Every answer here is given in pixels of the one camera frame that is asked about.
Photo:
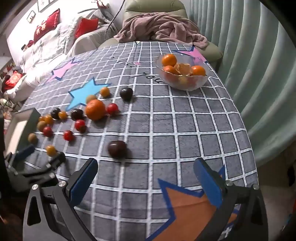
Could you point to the grey shallow box tray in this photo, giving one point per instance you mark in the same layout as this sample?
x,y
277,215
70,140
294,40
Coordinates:
x,y
16,129

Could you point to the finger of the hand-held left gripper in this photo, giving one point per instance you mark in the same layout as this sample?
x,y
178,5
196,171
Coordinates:
x,y
57,161
24,151

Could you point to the red printed pillow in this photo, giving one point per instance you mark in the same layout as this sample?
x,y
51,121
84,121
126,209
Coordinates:
x,y
47,24

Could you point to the framed wall picture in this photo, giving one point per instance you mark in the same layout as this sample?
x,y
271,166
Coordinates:
x,y
44,3
30,15

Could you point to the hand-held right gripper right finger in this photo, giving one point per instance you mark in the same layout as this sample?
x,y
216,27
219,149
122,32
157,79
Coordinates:
x,y
208,183

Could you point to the red patterned cushion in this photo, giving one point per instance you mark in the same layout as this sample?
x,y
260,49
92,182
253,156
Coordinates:
x,y
12,80

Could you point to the whole orange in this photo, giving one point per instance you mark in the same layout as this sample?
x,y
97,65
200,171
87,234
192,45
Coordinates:
x,y
198,70
168,69
169,59

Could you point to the white covered sofa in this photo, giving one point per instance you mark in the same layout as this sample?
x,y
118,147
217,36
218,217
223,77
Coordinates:
x,y
46,53

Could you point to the clear glass bowl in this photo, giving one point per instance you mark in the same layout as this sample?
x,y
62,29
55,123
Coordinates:
x,y
182,84

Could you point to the dark purple cherry tomato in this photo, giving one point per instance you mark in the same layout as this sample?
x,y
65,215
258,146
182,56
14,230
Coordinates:
x,y
126,93
77,114
55,113

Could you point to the yellow cherry tomato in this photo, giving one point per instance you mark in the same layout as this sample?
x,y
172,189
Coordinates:
x,y
49,119
63,115
105,91
41,118
50,150

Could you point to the light striped pillow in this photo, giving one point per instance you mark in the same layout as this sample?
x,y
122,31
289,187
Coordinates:
x,y
70,34

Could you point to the large dark purple tomato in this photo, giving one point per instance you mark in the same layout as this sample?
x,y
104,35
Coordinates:
x,y
116,149

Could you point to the peeled orange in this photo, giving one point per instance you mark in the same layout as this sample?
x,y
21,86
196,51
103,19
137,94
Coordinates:
x,y
184,69

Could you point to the large orange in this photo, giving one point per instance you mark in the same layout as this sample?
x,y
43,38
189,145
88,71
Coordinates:
x,y
95,110

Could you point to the grey checked star tablecloth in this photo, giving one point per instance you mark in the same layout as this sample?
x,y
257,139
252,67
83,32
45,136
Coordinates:
x,y
161,129

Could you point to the yellow-green cherry tomato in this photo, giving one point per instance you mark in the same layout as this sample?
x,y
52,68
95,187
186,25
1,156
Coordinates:
x,y
41,125
91,98
32,138

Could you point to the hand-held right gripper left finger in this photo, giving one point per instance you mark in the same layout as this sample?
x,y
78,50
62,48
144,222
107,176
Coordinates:
x,y
84,183

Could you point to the pink blanket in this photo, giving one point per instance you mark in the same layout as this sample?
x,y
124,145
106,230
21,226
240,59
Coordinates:
x,y
161,30

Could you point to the grey knit throw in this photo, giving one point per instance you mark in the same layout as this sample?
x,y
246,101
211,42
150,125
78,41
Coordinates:
x,y
101,15

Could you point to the green armchair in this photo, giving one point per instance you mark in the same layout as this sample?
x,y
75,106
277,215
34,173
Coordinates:
x,y
141,5

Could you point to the pale green curtain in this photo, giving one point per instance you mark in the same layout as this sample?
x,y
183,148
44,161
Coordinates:
x,y
242,58

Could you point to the plain red pillow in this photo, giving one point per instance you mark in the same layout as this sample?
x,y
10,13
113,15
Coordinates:
x,y
86,26

